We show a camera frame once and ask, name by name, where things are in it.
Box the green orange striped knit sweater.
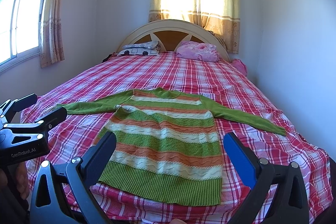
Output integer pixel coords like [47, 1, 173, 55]
[66, 88, 286, 206]

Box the person's left hand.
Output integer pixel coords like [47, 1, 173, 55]
[0, 162, 30, 200]

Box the beige left window curtain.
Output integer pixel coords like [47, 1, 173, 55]
[40, 0, 64, 68]

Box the left side window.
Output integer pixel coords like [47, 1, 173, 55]
[1, 0, 45, 72]

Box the grey white patterned pillow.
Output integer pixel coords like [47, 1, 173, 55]
[117, 41, 161, 56]

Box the pink cloth beside bed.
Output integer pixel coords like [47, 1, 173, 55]
[231, 59, 248, 77]

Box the cream arched wooden headboard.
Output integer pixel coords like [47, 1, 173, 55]
[118, 19, 230, 62]

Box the pink floral pillow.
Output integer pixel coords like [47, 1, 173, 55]
[176, 41, 221, 62]

